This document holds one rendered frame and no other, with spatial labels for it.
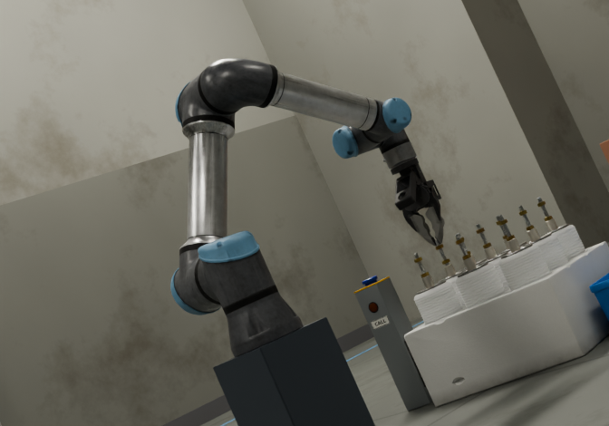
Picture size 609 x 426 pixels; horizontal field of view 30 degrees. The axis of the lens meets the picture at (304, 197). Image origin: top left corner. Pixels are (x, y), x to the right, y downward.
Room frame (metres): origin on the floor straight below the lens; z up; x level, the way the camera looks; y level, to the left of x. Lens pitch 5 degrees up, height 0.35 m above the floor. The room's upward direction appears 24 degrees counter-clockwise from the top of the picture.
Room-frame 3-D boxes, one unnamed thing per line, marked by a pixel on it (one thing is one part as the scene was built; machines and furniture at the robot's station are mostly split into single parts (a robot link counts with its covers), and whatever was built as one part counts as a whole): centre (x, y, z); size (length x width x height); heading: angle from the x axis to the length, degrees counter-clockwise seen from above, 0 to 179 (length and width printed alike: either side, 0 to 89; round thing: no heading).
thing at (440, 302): (2.65, -0.18, 0.16); 0.10 x 0.10 x 0.18
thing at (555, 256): (2.62, -0.44, 0.16); 0.10 x 0.10 x 0.18
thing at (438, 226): (2.76, -0.27, 0.38); 0.06 x 0.03 x 0.09; 155
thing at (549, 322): (2.69, -0.35, 0.09); 0.39 x 0.39 x 0.18; 56
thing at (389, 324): (2.79, -0.06, 0.16); 0.07 x 0.07 x 0.31; 56
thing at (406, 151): (2.77, -0.25, 0.57); 0.08 x 0.08 x 0.05
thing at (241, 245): (2.29, 0.19, 0.47); 0.13 x 0.12 x 0.14; 36
